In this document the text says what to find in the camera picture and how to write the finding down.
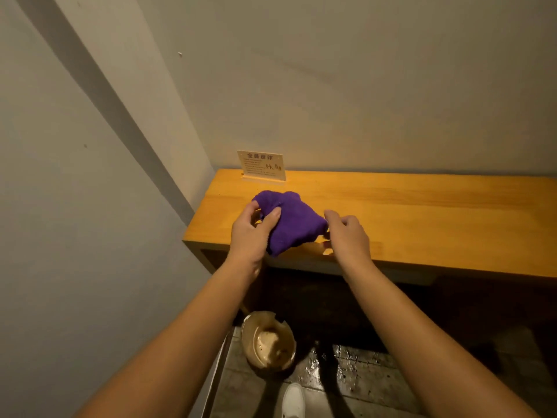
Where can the person's white shoe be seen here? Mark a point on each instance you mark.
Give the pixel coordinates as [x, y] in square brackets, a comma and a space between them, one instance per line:
[293, 401]

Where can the person's left thumb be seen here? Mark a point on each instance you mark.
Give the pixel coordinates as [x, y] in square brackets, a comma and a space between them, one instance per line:
[270, 219]

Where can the person's left forearm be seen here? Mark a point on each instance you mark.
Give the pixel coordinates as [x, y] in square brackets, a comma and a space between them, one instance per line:
[174, 348]

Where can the person's left hand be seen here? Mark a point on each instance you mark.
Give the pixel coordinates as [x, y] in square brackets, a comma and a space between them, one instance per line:
[248, 239]

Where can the person's right thumb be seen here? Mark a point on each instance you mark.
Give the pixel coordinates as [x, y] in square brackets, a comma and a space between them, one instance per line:
[333, 219]

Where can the white sign card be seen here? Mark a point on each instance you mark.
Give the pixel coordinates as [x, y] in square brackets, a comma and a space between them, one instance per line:
[262, 165]

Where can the person's right forearm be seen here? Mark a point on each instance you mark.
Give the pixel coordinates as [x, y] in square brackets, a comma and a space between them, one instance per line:
[426, 343]

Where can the person's right hand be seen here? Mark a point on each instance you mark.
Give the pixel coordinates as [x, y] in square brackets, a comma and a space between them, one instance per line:
[350, 243]

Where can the beige waste bin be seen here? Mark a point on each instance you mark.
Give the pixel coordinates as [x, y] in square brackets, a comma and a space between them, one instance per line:
[268, 341]

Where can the wooden table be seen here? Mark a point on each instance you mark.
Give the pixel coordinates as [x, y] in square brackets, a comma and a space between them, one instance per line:
[383, 221]

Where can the purple cloth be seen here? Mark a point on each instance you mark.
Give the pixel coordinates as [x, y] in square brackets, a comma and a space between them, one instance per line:
[292, 221]

